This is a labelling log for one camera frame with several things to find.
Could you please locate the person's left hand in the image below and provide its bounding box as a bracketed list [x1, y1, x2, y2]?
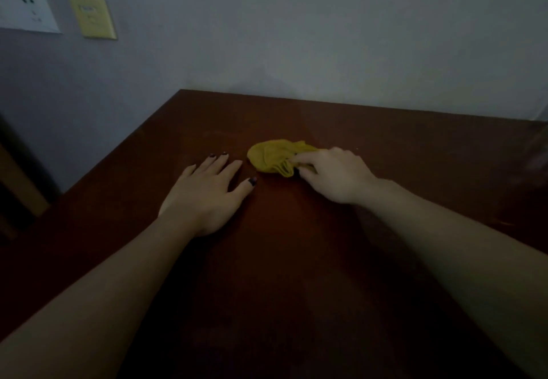
[158, 152, 258, 238]

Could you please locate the person's right forearm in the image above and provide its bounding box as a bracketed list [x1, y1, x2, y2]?
[355, 178, 548, 379]

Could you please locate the white wall socket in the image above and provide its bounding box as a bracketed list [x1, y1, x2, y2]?
[0, 0, 61, 34]

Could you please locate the person's right hand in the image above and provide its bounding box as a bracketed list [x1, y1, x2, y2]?
[289, 147, 379, 205]

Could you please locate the yellow cloth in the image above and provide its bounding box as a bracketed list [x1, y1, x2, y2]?
[247, 139, 320, 178]

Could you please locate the person's left forearm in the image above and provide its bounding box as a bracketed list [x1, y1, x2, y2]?
[0, 216, 202, 379]

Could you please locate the yellow wall switch plate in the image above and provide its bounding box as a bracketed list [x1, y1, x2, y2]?
[68, 0, 118, 41]

